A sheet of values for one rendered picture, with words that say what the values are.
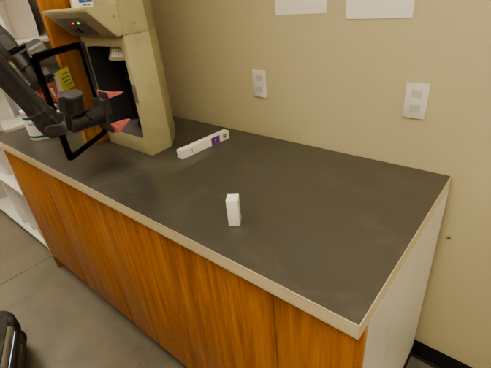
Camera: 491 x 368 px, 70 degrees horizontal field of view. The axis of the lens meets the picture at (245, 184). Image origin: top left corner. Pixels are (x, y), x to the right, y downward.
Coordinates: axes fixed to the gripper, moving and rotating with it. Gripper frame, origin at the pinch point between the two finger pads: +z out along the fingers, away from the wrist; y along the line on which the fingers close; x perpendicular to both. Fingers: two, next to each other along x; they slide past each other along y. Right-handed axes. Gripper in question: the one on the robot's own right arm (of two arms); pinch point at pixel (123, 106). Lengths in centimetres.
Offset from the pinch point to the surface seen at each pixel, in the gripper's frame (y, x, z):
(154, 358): -120, 1, -18
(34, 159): -26, 55, -17
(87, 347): -120, 35, -34
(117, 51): 15.0, 20.2, 14.9
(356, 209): -26, -78, 18
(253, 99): -11, -13, 55
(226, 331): -63, -52, -15
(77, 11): 30.3, 14.8, 0.7
